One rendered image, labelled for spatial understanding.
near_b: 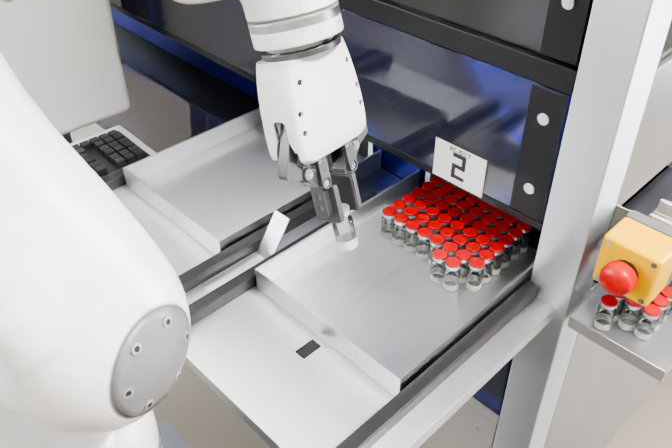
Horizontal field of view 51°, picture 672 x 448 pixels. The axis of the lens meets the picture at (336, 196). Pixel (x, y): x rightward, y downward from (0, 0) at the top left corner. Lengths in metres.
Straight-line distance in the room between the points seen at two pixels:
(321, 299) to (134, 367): 0.55
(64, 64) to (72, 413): 1.11
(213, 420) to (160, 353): 1.51
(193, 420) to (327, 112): 1.40
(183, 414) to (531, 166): 1.32
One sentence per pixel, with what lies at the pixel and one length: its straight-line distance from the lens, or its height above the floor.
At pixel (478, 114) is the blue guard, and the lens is 0.91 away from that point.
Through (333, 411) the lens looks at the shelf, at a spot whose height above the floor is 0.88.
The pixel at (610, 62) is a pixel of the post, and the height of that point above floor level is 1.23.
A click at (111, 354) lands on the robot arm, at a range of 0.41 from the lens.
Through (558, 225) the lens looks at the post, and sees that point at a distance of 0.91.
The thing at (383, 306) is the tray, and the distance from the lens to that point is 0.94.
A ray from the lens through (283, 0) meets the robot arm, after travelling 0.60.
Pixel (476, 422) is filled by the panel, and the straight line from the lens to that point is 1.25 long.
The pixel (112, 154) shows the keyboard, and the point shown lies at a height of 0.83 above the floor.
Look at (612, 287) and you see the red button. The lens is 0.87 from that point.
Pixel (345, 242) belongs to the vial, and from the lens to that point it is 0.71.
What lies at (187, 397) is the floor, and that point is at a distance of 2.00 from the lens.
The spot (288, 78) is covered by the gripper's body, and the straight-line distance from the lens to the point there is 0.61.
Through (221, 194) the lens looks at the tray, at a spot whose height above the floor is 0.88.
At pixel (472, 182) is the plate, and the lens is 0.96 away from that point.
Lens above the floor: 1.55
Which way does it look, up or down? 36 degrees down
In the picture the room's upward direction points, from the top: straight up
